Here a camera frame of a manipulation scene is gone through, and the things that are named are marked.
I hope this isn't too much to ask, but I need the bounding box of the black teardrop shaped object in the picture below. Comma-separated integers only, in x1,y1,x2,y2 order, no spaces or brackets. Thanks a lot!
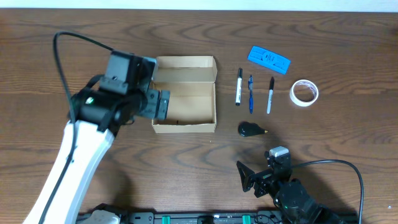
238,121,268,137

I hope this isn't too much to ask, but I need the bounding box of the cardboard box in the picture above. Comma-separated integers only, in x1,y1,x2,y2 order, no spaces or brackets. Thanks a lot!
152,56,218,134

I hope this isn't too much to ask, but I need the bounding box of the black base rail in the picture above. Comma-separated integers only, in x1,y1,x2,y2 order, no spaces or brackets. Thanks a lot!
75,203,289,224

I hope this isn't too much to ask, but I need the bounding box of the right black cable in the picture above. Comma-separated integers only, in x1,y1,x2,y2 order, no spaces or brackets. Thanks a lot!
290,159,365,224

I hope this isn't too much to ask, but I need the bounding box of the blue ballpoint pen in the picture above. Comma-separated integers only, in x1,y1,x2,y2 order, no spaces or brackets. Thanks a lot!
248,75,254,114

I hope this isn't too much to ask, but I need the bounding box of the black and white marker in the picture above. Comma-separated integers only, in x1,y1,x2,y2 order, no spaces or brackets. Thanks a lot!
235,68,243,106

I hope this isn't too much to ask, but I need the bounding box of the blue plastic rectangular block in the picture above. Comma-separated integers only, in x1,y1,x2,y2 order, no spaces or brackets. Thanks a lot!
248,46,290,75

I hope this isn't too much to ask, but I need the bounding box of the black capped white marker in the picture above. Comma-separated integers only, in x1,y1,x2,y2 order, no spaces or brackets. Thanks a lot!
266,77,275,114

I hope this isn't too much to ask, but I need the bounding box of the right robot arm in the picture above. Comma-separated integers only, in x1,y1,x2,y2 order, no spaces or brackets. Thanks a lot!
236,146,346,224

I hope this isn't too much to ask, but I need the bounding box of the white masking tape roll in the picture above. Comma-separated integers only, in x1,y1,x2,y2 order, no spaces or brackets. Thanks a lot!
289,79,319,107

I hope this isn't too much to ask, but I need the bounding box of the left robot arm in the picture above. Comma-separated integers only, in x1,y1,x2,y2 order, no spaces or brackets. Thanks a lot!
25,50,170,223

